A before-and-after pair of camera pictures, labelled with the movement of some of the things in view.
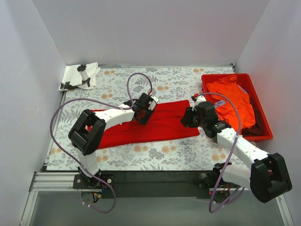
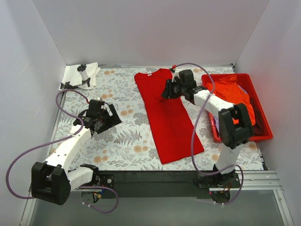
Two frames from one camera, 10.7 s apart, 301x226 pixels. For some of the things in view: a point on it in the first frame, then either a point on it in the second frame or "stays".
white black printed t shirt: x=83 y=76 stays
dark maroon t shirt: x=257 y=130 stays
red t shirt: x=164 y=123 → x=173 y=135
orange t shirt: x=229 y=87 stays
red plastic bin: x=253 y=93 stays
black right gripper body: x=188 y=120 → x=171 y=88
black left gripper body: x=143 y=116 → x=106 y=117
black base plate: x=192 y=184 stays
